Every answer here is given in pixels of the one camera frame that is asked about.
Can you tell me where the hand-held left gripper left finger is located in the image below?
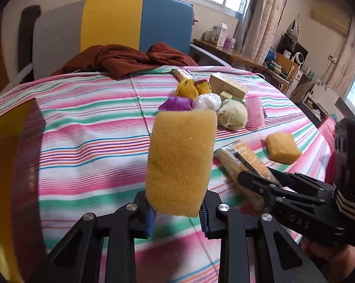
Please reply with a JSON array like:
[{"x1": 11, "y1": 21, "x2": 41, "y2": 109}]
[{"x1": 27, "y1": 191, "x2": 157, "y2": 283}]

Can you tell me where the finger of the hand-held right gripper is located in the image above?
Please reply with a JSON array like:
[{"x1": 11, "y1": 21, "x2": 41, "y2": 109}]
[
  {"x1": 262, "y1": 187, "x2": 334, "y2": 213},
  {"x1": 237, "y1": 170, "x2": 335, "y2": 197}
]

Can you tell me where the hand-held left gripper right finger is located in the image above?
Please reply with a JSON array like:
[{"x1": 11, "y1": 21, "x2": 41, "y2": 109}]
[{"x1": 199, "y1": 190, "x2": 328, "y2": 283}]

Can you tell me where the cracker packet with black stripe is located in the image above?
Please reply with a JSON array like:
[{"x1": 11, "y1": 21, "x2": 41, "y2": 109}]
[{"x1": 213, "y1": 141, "x2": 280, "y2": 211}]

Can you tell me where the tall yellow sponge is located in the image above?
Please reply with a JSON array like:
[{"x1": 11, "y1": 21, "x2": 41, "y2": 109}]
[{"x1": 145, "y1": 110, "x2": 218, "y2": 219}]

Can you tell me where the small green box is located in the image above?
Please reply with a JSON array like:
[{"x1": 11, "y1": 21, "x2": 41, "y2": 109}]
[{"x1": 219, "y1": 91, "x2": 246, "y2": 105}]

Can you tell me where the person's right hand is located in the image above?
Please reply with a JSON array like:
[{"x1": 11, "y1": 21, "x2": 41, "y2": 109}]
[{"x1": 300, "y1": 236, "x2": 355, "y2": 283}]

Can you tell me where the small yellow sponge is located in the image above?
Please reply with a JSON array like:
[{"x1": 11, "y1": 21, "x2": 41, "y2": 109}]
[{"x1": 264, "y1": 133, "x2": 302, "y2": 165}]

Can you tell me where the pink cloth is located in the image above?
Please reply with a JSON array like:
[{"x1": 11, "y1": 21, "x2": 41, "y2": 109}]
[{"x1": 317, "y1": 115, "x2": 338, "y2": 183}]

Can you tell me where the pink comb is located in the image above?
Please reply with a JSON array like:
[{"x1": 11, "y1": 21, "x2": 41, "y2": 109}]
[{"x1": 245, "y1": 97, "x2": 267, "y2": 129}]

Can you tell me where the beige sock ball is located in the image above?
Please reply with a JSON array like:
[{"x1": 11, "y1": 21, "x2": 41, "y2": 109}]
[{"x1": 217, "y1": 100, "x2": 249, "y2": 131}]

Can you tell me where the striped bedsheet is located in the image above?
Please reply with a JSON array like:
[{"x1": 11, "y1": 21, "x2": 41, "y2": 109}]
[{"x1": 0, "y1": 65, "x2": 333, "y2": 283}]

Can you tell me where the large cream carton box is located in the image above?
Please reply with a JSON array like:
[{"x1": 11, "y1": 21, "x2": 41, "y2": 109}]
[{"x1": 208, "y1": 72, "x2": 249, "y2": 101}]

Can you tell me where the yellow patterned sock ball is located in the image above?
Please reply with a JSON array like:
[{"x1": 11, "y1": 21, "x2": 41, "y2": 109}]
[{"x1": 194, "y1": 79, "x2": 212, "y2": 96}]

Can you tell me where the purple plastic box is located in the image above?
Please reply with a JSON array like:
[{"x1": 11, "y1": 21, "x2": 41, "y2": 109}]
[{"x1": 158, "y1": 95, "x2": 193, "y2": 112}]

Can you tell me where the cardboard box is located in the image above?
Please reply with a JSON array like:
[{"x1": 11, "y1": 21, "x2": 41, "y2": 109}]
[{"x1": 274, "y1": 53, "x2": 299, "y2": 80}]

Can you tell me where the plain yellow sock ball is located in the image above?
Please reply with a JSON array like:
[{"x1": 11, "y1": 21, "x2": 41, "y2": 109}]
[{"x1": 174, "y1": 79, "x2": 199, "y2": 100}]

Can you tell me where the light side curtain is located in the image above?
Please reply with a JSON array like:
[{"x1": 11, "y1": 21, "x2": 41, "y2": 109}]
[{"x1": 328, "y1": 15, "x2": 355, "y2": 101}]

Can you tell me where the wooden desk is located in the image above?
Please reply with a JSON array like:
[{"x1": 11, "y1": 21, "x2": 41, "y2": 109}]
[{"x1": 192, "y1": 38, "x2": 266, "y2": 71}]

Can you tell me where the orange cracker packet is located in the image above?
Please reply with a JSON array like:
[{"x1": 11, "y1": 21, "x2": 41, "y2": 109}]
[{"x1": 171, "y1": 68, "x2": 199, "y2": 83}]

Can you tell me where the white carton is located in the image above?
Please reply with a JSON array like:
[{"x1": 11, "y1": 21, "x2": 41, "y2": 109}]
[{"x1": 216, "y1": 23, "x2": 229, "y2": 48}]

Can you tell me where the beige curtain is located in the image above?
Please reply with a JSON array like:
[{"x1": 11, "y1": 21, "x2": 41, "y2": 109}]
[{"x1": 233, "y1": 0, "x2": 287, "y2": 68}]

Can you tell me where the brown garment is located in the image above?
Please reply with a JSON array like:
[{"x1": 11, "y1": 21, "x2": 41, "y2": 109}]
[{"x1": 51, "y1": 43, "x2": 199, "y2": 81}]

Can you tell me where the grey yellow blue headboard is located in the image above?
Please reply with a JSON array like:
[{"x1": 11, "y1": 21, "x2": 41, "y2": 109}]
[{"x1": 33, "y1": 0, "x2": 194, "y2": 79}]

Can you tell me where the grey bed rail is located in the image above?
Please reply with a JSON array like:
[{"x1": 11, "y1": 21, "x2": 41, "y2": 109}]
[{"x1": 189, "y1": 43, "x2": 234, "y2": 67}]

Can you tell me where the white bed rail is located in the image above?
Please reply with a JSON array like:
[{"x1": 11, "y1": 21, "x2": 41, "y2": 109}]
[{"x1": 9, "y1": 63, "x2": 34, "y2": 90}]

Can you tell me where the black bed post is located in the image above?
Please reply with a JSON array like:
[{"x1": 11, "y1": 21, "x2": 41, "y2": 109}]
[{"x1": 18, "y1": 4, "x2": 42, "y2": 74}]

